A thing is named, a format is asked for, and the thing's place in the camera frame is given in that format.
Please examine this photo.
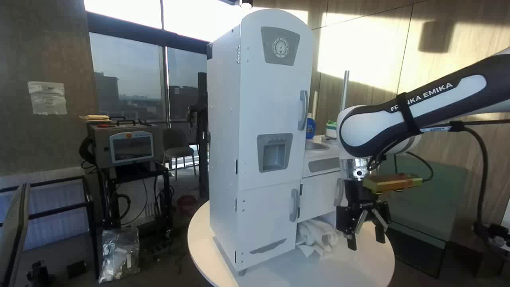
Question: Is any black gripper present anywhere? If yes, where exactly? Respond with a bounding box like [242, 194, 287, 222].
[334, 179, 392, 253]

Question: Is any round white table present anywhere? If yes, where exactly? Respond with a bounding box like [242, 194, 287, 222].
[186, 198, 397, 287]

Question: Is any green bench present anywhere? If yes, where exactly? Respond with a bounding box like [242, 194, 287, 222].
[371, 154, 471, 278]

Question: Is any white toy pot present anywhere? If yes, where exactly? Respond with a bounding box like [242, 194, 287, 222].
[323, 120, 341, 141]

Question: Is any blue bottle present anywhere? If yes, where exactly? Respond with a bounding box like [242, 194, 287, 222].
[306, 117, 318, 141]

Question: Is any black floor equipment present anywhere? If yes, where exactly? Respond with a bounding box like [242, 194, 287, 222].
[471, 221, 510, 257]

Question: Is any grey upright pole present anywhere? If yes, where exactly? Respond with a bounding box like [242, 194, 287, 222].
[342, 71, 350, 111]

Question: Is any white toy fridge door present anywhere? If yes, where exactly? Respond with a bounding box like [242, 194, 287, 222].
[236, 9, 310, 192]

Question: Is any white toy kitchen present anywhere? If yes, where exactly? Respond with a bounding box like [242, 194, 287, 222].
[205, 7, 355, 277]

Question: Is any dark red round object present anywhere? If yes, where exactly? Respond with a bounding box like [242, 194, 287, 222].
[177, 195, 199, 216]

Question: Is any dark folding chair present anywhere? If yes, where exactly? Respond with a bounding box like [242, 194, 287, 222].
[161, 127, 197, 181]

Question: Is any clear plastic bag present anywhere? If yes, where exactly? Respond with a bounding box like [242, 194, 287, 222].
[97, 226, 142, 285]

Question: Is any grey machine with screen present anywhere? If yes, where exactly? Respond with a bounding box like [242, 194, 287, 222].
[86, 123, 164, 171]

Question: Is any black equipment cart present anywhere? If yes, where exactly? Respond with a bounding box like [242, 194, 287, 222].
[78, 159, 173, 278]

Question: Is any small black floor device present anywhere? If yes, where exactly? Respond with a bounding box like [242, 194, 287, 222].
[65, 259, 89, 278]
[27, 261, 52, 287]

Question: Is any tan flat box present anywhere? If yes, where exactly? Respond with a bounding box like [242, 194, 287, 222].
[78, 114, 114, 127]

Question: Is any paper sign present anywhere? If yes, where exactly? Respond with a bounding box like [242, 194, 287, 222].
[27, 80, 68, 117]

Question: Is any yellow wrist camera box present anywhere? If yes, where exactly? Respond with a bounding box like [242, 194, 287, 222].
[363, 175, 424, 195]

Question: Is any white wall radiator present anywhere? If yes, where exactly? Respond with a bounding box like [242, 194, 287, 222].
[0, 178, 92, 253]

